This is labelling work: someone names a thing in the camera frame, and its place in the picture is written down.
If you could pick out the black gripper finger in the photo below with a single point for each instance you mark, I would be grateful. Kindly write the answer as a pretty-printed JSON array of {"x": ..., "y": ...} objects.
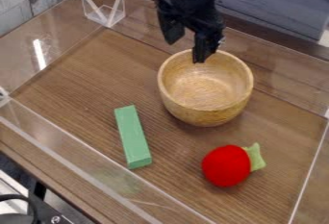
[
  {"x": 171, "y": 27},
  {"x": 204, "y": 45}
]

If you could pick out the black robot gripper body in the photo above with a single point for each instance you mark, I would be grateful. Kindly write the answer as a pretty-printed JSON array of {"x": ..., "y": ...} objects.
[{"x": 199, "y": 16}]

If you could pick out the red plush strawberry toy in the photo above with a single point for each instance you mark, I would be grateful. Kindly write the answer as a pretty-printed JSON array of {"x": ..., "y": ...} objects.
[{"x": 228, "y": 163}]

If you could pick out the light wooden bowl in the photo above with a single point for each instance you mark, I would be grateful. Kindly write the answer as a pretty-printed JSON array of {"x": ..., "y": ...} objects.
[{"x": 204, "y": 94}]

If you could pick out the blue grey sofa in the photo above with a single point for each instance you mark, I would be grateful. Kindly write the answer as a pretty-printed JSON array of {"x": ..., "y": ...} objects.
[{"x": 302, "y": 17}]

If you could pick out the green rectangular block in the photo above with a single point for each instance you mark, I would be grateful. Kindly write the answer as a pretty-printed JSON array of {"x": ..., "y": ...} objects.
[{"x": 133, "y": 141}]

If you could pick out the clear acrylic front wall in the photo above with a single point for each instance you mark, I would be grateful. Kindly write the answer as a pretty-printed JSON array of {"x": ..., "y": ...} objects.
[{"x": 109, "y": 193}]

